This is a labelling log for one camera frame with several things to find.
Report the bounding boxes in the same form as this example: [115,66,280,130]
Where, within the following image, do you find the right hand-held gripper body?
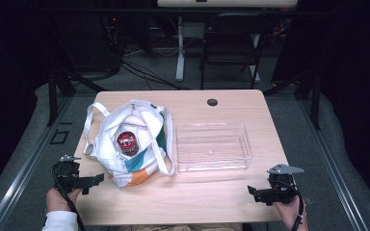
[265,163,304,205]

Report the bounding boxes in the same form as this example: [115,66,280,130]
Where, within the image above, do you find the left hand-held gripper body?
[51,154,85,191]

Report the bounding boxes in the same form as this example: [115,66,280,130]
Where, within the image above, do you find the white colour-block tote bag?
[82,99,176,189]

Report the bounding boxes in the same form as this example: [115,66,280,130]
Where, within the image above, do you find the red can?
[116,130,141,158]

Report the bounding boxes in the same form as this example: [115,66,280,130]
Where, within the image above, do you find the clear plastic container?
[174,121,254,173]

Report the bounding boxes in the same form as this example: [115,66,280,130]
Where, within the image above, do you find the person's left hand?
[45,187,83,213]

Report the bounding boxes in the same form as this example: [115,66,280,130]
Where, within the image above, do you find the person's right hand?
[272,193,309,231]

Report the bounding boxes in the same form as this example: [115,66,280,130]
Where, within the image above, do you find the black metal stand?
[45,66,108,128]
[262,67,323,131]

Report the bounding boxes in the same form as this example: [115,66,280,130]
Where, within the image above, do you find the person's beige trouser legs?
[120,222,245,231]

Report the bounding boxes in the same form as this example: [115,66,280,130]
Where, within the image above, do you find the dark cabinet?
[56,13,123,74]

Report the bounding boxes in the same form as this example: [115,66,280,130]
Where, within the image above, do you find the white desk leg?
[175,15,186,83]

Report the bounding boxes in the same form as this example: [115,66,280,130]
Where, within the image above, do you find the black folding chair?
[199,13,272,90]

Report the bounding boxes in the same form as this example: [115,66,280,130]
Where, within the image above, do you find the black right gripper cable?
[276,180,304,231]

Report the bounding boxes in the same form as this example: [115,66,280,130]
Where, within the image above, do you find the metal floor rail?
[296,98,370,231]
[0,95,75,231]

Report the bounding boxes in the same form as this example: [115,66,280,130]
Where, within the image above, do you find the black floor cables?
[115,47,192,91]

